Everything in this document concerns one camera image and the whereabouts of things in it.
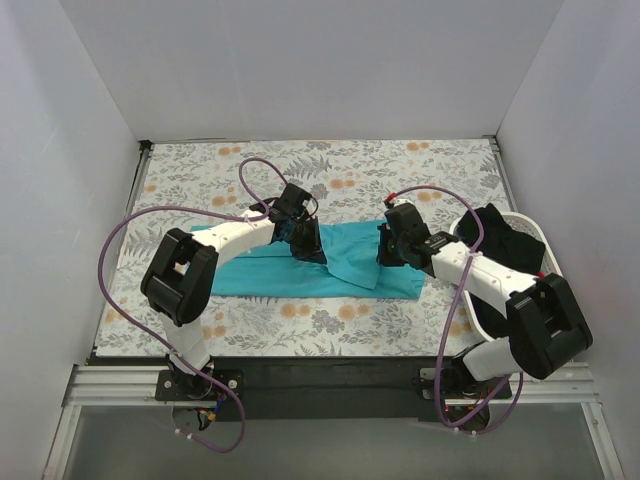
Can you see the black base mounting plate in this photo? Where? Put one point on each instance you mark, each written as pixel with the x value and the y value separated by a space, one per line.
pixel 318 387

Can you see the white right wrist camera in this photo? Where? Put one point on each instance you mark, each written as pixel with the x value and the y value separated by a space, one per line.
pixel 393 200

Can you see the aluminium front rail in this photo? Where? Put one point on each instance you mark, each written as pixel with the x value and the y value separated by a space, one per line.
pixel 142 386

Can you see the black t shirt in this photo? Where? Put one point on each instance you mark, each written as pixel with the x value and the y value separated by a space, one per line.
pixel 507 246

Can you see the floral table cloth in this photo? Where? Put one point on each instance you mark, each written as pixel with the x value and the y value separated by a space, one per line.
pixel 188 184

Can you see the teal t shirt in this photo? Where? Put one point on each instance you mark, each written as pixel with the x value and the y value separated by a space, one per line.
pixel 351 270

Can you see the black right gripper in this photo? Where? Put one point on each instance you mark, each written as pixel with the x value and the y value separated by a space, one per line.
pixel 385 246

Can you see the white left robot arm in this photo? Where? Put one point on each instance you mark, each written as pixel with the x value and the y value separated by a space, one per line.
pixel 179 280

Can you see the white laundry basket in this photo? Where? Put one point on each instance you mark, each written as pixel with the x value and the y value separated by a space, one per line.
pixel 486 322

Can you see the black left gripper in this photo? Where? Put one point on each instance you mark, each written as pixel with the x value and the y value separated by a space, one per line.
pixel 307 240

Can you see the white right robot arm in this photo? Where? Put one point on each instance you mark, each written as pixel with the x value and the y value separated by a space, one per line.
pixel 545 327

